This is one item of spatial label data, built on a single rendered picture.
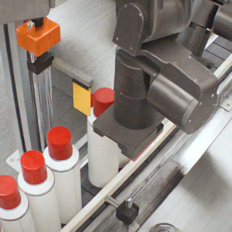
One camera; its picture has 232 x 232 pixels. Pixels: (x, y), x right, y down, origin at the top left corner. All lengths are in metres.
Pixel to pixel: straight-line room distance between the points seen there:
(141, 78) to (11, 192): 0.21
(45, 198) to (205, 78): 0.27
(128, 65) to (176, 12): 0.08
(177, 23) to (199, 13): 0.33
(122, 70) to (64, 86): 0.52
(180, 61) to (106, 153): 0.27
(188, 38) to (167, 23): 0.35
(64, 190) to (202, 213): 0.25
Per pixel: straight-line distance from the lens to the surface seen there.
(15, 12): 0.47
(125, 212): 0.75
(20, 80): 0.72
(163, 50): 0.52
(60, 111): 1.00
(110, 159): 0.75
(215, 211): 0.82
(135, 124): 0.59
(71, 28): 1.21
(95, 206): 0.76
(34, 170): 0.59
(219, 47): 1.11
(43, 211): 0.66
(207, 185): 0.84
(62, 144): 0.62
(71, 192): 0.70
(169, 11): 0.50
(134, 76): 0.53
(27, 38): 0.61
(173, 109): 0.51
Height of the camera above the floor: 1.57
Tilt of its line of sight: 48 degrees down
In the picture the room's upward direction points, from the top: 3 degrees clockwise
